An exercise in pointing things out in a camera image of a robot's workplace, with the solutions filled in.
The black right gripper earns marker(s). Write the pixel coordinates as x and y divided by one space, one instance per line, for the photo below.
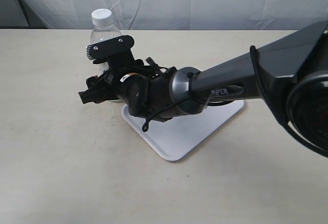
144 83

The clear lime drink bottle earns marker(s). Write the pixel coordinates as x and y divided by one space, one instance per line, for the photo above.
104 26

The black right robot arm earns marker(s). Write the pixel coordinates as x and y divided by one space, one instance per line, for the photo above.
289 74

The white plastic tray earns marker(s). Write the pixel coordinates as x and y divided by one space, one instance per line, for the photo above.
174 139

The white backdrop cloth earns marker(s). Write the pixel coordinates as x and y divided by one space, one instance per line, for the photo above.
167 14

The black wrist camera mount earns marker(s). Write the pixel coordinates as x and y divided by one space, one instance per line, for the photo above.
101 52

